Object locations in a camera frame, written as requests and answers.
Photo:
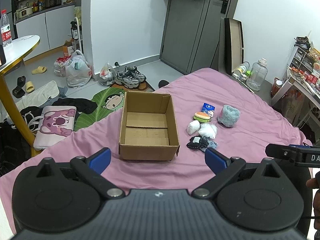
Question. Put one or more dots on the large white plastic bag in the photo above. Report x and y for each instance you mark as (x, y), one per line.
(78, 70)

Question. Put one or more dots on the yellow slipper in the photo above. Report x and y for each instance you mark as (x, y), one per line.
(29, 87)
(39, 70)

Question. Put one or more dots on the black slipper pair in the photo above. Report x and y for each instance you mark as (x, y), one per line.
(18, 91)

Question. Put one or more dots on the smartphone on table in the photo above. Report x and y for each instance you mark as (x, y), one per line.
(2, 56)

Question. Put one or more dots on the green cartoon floor mat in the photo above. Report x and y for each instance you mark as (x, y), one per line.
(108, 101)

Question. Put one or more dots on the yellow slipper far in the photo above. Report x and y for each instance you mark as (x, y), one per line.
(39, 70)

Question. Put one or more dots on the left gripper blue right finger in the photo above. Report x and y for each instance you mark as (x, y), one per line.
(215, 160)

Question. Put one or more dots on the cardboard box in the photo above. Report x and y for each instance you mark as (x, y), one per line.
(148, 129)

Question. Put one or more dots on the blue tissue pack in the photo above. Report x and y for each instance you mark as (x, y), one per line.
(208, 109)

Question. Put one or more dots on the white towel on floor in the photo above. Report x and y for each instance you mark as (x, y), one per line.
(39, 96)

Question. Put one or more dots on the water bottle red label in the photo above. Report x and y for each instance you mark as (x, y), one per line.
(5, 29)

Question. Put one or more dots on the pink cartoon cushion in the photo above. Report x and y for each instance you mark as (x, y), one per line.
(53, 125)

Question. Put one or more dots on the light blue fluffy towel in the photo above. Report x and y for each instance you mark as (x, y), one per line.
(228, 116)

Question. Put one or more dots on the clear plastic jar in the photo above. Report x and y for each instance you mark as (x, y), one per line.
(258, 74)

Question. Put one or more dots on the grey door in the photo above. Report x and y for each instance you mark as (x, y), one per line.
(191, 35)

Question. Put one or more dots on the white stuffing bag large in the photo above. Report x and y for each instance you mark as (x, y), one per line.
(208, 130)

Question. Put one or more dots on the white kitchen cabinet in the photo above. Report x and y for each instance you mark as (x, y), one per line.
(52, 26)

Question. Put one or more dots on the yellow slipper near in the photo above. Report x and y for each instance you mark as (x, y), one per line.
(29, 87)

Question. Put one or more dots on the leaning framed board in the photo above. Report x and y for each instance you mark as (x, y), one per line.
(234, 45)

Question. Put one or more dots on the black clothes on floor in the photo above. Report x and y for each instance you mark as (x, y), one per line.
(82, 106)

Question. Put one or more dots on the white stuffing bag small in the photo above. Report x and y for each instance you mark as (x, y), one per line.
(193, 127)

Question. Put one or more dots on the white round table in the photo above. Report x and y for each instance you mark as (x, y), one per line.
(14, 54)

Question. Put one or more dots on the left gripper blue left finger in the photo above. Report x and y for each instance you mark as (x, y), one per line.
(99, 161)

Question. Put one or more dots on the small clear trash bag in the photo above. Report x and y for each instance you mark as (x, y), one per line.
(107, 75)

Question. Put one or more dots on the pink bed sheet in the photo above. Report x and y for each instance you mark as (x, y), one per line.
(258, 126)

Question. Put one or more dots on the burger plush toy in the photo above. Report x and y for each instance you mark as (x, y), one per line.
(202, 117)

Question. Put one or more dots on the grey sneaker pair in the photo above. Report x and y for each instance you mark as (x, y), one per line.
(130, 78)

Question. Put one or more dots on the blue knitted sock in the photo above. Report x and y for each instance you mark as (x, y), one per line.
(211, 144)

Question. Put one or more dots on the cluttered side desk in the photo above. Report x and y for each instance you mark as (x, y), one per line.
(296, 94)

